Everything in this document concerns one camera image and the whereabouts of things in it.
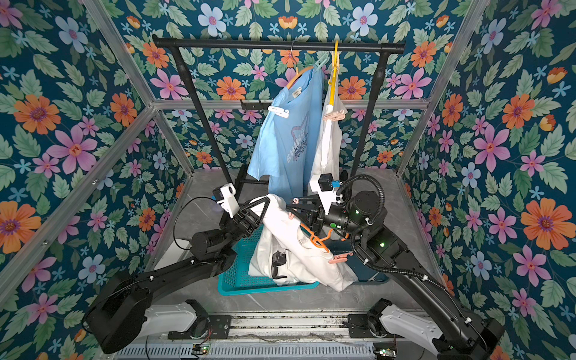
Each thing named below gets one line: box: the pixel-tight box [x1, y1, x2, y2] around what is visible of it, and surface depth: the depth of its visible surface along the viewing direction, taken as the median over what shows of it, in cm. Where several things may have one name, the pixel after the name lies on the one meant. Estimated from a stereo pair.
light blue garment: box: [246, 67, 325, 198], surface depth 70 cm
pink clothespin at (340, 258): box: [328, 252, 354, 264], surface depth 68 cm
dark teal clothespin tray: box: [346, 252, 390, 285], surface depth 85 cm
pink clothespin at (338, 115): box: [323, 109, 346, 121], surface depth 55 cm
